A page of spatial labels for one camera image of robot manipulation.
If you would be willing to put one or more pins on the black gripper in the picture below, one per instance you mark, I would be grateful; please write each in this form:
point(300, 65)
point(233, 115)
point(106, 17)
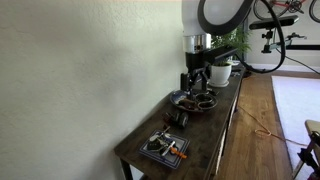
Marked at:
point(196, 65)

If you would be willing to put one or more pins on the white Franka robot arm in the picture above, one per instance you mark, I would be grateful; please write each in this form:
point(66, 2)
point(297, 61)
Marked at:
point(193, 16)

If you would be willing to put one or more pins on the round blue plate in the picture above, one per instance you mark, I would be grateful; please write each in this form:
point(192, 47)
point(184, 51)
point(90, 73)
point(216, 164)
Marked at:
point(176, 96)

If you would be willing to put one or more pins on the small round metal dish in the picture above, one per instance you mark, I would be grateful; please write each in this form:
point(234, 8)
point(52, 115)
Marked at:
point(204, 100)

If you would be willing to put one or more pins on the green plant in white pot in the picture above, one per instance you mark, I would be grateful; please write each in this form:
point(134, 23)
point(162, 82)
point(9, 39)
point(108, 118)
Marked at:
point(220, 75)

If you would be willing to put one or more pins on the black bike headlight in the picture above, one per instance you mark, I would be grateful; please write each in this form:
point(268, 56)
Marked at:
point(182, 119)

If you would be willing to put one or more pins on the square blue white tray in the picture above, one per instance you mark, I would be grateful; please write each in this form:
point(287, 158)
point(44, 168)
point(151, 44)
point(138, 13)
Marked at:
point(180, 140)

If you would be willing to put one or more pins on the bunch of silver keys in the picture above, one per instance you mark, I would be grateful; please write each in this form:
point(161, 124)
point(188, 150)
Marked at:
point(163, 141)

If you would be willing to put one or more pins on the white baseboard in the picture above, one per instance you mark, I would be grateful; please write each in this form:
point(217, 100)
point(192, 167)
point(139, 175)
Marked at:
point(283, 67)

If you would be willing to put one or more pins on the white rug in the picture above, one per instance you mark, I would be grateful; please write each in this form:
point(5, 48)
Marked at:
point(296, 106)

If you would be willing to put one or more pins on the light wooden stand top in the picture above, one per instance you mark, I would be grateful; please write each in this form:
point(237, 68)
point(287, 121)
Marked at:
point(315, 126)

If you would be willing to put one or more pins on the black stereo camera bar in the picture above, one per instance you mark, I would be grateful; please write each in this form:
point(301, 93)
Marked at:
point(273, 22)

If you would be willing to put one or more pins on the red frame bicycle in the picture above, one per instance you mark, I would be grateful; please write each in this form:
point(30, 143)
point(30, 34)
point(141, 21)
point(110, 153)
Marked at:
point(283, 5)

